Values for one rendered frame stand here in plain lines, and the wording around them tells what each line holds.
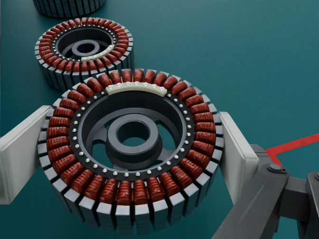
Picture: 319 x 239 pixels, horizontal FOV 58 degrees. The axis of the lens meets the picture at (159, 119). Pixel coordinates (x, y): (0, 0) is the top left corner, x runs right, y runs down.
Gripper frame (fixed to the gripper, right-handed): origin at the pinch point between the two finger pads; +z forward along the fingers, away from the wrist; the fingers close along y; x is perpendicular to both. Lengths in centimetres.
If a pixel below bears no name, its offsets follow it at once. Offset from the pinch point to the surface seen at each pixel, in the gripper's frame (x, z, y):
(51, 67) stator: 2.0, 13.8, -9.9
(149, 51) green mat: 3.1, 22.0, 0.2
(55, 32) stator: 5.2, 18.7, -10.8
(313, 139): -3.6, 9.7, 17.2
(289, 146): -4.1, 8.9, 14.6
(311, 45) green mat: 4.6, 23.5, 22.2
